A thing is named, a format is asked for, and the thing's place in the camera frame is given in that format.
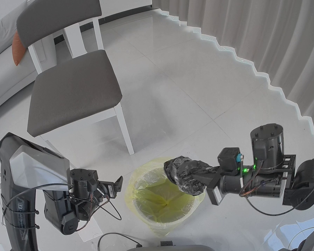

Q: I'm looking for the beige curtain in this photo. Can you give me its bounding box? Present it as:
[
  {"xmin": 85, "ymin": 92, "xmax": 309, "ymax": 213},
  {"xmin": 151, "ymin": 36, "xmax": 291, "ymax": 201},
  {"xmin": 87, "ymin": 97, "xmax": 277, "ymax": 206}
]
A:
[{"xmin": 152, "ymin": 0, "xmax": 314, "ymax": 152}]

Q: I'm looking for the yellow plastic bag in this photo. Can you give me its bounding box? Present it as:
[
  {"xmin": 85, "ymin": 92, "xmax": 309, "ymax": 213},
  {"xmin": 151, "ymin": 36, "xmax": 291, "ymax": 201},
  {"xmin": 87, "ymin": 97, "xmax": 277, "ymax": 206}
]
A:
[{"xmin": 124, "ymin": 157, "xmax": 207, "ymax": 237}]

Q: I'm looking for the grey and white chair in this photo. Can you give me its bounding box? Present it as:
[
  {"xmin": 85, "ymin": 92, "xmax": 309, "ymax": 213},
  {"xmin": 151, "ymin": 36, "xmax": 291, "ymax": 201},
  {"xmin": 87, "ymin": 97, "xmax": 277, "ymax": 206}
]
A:
[{"xmin": 16, "ymin": 0, "xmax": 134, "ymax": 155}]

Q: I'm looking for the orange cushion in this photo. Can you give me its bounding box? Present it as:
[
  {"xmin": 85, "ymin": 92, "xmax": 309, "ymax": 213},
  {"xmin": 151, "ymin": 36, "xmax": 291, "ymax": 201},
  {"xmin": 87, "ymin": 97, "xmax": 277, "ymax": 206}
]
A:
[{"xmin": 12, "ymin": 32, "xmax": 27, "ymax": 66}]

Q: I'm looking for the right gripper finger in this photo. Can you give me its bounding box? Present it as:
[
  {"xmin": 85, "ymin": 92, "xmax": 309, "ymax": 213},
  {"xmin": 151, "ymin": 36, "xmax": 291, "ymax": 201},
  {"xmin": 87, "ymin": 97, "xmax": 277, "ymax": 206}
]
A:
[{"xmin": 190, "ymin": 172, "xmax": 216, "ymax": 191}]

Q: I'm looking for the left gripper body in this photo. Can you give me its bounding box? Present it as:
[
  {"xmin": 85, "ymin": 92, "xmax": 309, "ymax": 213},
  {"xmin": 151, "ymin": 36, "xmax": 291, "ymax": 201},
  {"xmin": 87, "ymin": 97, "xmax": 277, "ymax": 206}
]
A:
[{"xmin": 94, "ymin": 181, "xmax": 119, "ymax": 201}]

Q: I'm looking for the grey sofa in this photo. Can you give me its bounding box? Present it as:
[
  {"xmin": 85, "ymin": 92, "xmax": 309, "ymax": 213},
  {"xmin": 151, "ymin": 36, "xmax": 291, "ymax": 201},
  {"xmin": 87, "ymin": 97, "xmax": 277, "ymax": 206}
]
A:
[{"xmin": 0, "ymin": 0, "xmax": 55, "ymax": 116}]

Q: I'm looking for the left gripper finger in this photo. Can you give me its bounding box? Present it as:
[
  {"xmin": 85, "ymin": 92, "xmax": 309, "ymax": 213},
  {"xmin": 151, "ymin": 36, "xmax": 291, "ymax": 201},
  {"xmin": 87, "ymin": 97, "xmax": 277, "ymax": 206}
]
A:
[{"xmin": 114, "ymin": 175, "xmax": 124, "ymax": 193}]

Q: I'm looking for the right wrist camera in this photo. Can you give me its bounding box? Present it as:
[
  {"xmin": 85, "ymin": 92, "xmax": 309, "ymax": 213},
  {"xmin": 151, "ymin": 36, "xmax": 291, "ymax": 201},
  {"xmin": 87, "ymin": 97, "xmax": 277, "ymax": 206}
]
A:
[{"xmin": 217, "ymin": 147, "xmax": 243, "ymax": 176}]

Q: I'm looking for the white trash bin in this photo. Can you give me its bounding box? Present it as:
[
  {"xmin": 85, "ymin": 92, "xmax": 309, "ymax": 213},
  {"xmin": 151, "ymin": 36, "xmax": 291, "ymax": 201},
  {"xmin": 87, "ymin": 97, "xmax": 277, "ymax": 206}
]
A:
[{"xmin": 132, "ymin": 166, "xmax": 202, "ymax": 225}]

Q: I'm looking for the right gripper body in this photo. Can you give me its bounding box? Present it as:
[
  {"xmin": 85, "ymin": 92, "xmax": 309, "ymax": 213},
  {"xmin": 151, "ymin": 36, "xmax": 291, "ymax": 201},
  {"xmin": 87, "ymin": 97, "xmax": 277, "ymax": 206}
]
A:
[{"xmin": 206, "ymin": 166, "xmax": 248, "ymax": 207}]

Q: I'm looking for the black plastic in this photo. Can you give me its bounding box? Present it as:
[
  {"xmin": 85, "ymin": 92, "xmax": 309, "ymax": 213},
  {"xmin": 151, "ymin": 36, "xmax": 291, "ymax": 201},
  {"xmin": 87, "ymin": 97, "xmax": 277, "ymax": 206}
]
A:
[{"xmin": 163, "ymin": 155, "xmax": 221, "ymax": 196}]

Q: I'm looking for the black cable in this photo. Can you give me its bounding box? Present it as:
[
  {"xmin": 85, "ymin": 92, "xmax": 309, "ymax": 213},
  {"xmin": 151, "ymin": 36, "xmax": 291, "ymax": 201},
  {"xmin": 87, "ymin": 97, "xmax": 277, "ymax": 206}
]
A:
[
  {"xmin": 1, "ymin": 183, "xmax": 122, "ymax": 232},
  {"xmin": 287, "ymin": 226, "xmax": 314, "ymax": 251},
  {"xmin": 239, "ymin": 182, "xmax": 299, "ymax": 217},
  {"xmin": 98, "ymin": 232, "xmax": 143, "ymax": 251}
]

